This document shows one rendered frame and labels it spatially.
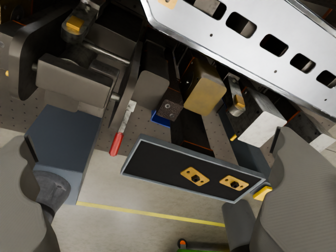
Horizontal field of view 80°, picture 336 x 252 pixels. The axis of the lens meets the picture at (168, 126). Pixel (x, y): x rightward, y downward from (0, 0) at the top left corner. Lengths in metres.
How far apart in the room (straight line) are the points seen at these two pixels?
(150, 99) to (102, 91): 0.16
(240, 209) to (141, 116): 2.35
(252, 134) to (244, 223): 2.49
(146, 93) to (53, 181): 0.38
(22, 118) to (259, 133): 1.02
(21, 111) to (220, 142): 1.00
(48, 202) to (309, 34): 0.79
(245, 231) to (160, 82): 2.65
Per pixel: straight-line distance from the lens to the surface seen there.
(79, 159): 0.70
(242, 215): 3.04
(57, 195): 0.70
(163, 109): 0.47
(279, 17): 0.56
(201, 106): 0.50
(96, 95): 0.36
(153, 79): 0.45
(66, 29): 0.43
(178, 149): 0.47
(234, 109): 0.50
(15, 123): 1.21
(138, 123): 1.01
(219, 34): 0.52
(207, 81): 0.47
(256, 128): 0.55
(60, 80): 0.37
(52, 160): 0.69
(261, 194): 0.70
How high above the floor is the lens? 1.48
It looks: 50 degrees down
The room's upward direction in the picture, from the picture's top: 176 degrees clockwise
